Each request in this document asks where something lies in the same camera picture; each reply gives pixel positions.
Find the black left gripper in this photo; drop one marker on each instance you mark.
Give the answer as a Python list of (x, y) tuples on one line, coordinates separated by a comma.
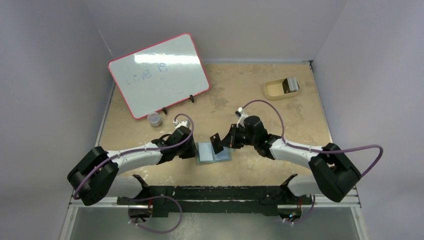
[(191, 152)]

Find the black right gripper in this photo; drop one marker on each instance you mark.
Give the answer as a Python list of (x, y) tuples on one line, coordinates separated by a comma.
[(232, 139)]

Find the black credit card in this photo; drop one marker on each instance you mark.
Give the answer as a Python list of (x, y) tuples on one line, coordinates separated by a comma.
[(215, 141)]

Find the teal leather card holder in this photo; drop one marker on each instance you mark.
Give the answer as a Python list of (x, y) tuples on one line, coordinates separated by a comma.
[(206, 154)]

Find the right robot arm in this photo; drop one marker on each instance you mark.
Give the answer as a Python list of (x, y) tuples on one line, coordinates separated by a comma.
[(332, 174)]

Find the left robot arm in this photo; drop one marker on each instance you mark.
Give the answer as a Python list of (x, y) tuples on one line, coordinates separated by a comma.
[(95, 173)]

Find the stack of cards in tray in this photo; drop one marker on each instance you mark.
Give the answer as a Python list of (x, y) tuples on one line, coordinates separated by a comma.
[(290, 85)]

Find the small silver tin can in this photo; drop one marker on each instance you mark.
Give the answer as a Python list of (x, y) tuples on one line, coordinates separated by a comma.
[(154, 119)]

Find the beige oval tray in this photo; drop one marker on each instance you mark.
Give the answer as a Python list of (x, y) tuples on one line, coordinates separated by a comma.
[(273, 90)]

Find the pink framed whiteboard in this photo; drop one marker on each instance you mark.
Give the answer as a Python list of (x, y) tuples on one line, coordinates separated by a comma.
[(159, 76)]

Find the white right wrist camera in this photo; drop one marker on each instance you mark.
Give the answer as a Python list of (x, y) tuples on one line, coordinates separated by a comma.
[(241, 116)]

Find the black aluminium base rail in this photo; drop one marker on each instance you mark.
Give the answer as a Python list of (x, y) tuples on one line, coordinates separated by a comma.
[(160, 201)]

